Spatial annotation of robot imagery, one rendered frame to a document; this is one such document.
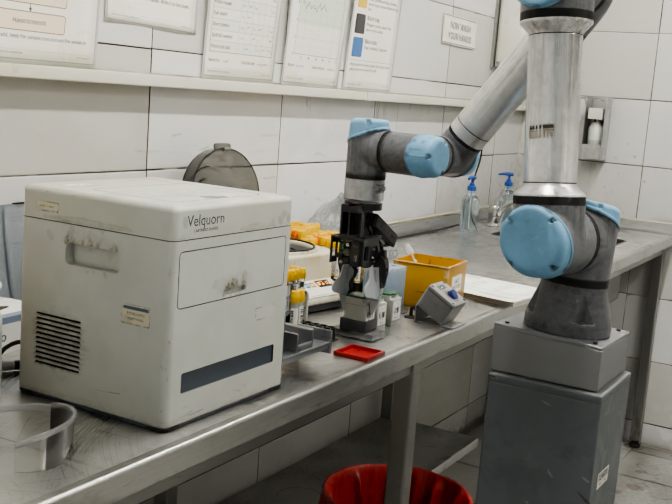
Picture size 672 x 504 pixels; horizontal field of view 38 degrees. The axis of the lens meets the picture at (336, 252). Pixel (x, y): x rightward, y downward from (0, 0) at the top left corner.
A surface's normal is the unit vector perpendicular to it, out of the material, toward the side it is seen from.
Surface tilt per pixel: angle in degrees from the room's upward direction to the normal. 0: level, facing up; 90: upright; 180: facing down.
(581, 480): 90
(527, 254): 95
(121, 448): 0
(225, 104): 90
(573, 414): 90
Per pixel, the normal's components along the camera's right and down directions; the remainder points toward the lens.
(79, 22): 0.86, 0.21
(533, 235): -0.60, 0.18
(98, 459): 0.07, -0.98
